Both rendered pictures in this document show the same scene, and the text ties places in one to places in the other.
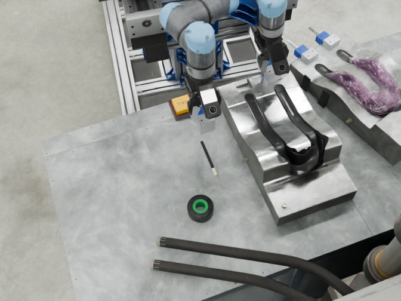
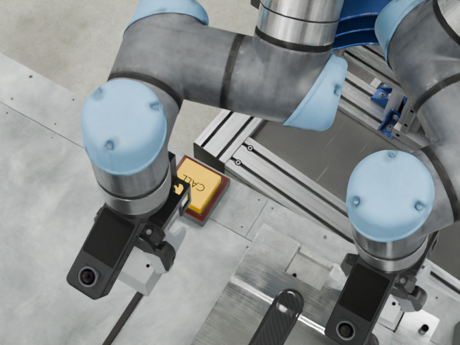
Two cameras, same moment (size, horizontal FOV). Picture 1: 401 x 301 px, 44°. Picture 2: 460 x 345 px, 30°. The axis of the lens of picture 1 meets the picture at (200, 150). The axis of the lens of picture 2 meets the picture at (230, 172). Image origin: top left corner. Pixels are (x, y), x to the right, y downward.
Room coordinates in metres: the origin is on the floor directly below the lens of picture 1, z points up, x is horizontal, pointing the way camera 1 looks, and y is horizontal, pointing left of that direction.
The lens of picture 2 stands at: (0.75, -0.33, 1.97)
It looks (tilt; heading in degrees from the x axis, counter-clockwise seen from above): 66 degrees down; 46
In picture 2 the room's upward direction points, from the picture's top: 2 degrees clockwise
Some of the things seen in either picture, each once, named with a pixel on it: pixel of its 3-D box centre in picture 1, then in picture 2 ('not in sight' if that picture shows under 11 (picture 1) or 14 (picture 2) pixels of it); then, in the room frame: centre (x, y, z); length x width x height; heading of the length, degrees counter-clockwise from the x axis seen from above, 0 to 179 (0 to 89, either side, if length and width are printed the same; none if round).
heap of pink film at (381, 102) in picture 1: (368, 80); not in sight; (1.06, -0.58, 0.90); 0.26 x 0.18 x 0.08; 35
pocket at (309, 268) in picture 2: (243, 88); (309, 270); (1.07, -0.16, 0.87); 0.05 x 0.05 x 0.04; 18
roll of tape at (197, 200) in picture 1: (200, 208); not in sight; (0.66, 0.01, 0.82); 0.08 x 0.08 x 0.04
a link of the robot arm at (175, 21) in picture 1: (184, 21); (175, 57); (1.02, 0.03, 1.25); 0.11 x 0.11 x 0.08; 33
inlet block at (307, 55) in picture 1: (299, 51); not in sight; (1.25, -0.38, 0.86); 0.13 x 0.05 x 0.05; 35
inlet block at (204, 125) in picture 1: (200, 111); (157, 239); (0.94, -0.01, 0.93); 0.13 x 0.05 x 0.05; 18
